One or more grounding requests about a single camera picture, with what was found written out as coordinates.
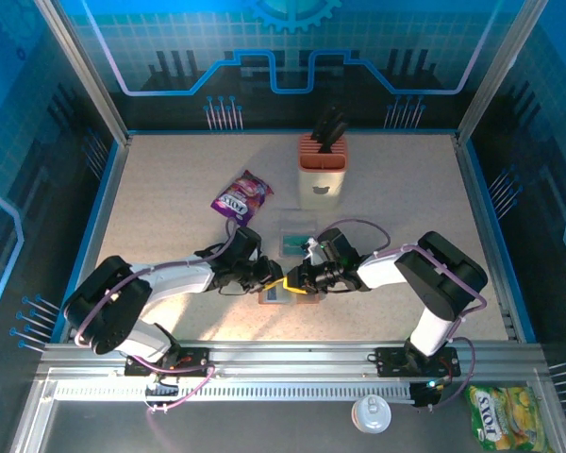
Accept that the brown leather card holder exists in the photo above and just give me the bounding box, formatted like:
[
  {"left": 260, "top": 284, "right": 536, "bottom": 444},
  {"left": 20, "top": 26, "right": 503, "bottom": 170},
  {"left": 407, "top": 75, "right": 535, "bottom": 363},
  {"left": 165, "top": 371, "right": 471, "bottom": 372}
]
[{"left": 257, "top": 281, "right": 322, "bottom": 307}]

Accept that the teal card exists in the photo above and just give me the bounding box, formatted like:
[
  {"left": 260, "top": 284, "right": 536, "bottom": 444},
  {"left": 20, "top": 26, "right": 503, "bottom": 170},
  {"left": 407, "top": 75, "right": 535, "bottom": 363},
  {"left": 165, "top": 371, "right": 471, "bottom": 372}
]
[{"left": 281, "top": 233, "right": 313, "bottom": 258}]

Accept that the purple candy bag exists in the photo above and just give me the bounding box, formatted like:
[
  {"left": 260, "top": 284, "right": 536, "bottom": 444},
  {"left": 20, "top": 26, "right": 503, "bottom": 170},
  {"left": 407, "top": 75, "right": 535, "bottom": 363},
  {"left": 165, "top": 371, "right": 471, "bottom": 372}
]
[{"left": 209, "top": 169, "right": 275, "bottom": 229}]

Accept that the cream knife block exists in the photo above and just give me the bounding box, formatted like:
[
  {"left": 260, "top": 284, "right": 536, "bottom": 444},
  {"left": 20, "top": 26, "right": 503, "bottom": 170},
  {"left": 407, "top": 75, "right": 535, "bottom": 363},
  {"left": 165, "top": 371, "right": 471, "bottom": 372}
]
[{"left": 296, "top": 133, "right": 350, "bottom": 214}]

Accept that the white tin can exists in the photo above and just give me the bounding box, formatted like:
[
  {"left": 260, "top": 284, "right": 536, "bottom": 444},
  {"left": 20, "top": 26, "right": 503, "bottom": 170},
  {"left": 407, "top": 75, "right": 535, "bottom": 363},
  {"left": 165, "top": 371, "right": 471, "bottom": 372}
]
[{"left": 350, "top": 394, "right": 393, "bottom": 435}]

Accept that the black controller box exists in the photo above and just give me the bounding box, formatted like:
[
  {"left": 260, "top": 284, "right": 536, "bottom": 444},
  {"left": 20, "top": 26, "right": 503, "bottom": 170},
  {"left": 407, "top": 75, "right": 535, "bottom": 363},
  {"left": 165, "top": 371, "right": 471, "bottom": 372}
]
[{"left": 409, "top": 379, "right": 447, "bottom": 411}]

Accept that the yellow green candy bag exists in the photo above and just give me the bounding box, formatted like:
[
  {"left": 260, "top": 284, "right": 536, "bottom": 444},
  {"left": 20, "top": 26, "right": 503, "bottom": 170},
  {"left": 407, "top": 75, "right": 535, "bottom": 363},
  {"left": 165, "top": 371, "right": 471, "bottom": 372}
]
[{"left": 465, "top": 384, "right": 549, "bottom": 453}]

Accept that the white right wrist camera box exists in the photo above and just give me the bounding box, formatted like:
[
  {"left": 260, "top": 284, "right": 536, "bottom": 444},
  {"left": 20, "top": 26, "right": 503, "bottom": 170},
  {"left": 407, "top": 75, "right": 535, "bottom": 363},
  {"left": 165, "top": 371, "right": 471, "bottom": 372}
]
[{"left": 304, "top": 238, "right": 330, "bottom": 266}]

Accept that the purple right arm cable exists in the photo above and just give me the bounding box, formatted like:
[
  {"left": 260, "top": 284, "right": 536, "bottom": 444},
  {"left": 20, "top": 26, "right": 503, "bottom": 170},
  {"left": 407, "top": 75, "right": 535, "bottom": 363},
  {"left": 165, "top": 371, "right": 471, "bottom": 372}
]
[{"left": 316, "top": 217, "right": 490, "bottom": 411}]

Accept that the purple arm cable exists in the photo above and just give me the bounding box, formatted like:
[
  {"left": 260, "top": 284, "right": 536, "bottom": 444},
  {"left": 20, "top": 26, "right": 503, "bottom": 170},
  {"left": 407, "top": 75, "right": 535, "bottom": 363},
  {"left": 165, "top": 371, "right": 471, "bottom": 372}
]
[
  {"left": 73, "top": 216, "right": 241, "bottom": 416},
  {"left": 316, "top": 217, "right": 490, "bottom": 411}
]

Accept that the aluminium front frame rail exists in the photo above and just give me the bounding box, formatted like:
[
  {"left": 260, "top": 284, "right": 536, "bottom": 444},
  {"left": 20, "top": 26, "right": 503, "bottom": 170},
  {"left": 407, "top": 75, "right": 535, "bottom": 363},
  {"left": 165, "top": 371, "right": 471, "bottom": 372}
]
[{"left": 36, "top": 340, "right": 548, "bottom": 378}]

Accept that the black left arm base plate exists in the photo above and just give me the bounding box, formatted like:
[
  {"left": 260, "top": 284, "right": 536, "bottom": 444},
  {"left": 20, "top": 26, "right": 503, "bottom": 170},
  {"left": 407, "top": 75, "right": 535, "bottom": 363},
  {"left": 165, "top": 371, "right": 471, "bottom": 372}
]
[{"left": 124, "top": 346, "right": 217, "bottom": 378}]

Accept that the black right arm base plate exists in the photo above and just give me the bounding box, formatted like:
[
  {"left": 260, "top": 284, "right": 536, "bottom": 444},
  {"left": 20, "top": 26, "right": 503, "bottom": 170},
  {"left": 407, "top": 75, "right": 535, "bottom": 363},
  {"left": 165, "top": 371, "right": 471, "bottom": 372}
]
[{"left": 375, "top": 346, "right": 462, "bottom": 378}]

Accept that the slotted white cable duct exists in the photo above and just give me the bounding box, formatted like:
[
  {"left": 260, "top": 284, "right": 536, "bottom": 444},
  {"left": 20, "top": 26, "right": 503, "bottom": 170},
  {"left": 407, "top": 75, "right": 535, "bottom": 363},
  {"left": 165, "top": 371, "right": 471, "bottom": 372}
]
[{"left": 51, "top": 380, "right": 415, "bottom": 404}]

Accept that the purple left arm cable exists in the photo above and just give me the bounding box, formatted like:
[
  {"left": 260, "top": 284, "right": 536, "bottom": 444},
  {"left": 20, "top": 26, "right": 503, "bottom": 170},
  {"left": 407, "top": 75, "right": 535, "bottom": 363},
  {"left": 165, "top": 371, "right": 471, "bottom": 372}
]
[{"left": 73, "top": 216, "right": 241, "bottom": 416}]

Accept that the black handled knife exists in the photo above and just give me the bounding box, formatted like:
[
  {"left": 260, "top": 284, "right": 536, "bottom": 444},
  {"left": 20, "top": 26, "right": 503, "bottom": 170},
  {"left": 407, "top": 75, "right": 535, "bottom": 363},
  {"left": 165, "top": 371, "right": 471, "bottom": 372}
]
[
  {"left": 314, "top": 110, "right": 345, "bottom": 150},
  {"left": 309, "top": 101, "right": 340, "bottom": 143},
  {"left": 318, "top": 121, "right": 350, "bottom": 156}
]

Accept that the aluminium side rail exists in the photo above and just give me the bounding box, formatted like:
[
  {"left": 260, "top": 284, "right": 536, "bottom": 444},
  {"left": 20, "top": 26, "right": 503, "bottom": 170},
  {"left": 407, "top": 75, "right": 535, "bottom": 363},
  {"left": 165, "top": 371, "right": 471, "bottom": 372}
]
[
  {"left": 454, "top": 134, "right": 521, "bottom": 344},
  {"left": 65, "top": 134, "right": 133, "bottom": 344}
]

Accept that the aluminium frame post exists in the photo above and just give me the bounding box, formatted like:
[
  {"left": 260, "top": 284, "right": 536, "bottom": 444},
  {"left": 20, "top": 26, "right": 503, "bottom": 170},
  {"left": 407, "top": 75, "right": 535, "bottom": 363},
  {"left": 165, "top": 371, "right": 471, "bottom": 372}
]
[
  {"left": 454, "top": 0, "right": 552, "bottom": 143},
  {"left": 32, "top": 0, "right": 132, "bottom": 147}
]

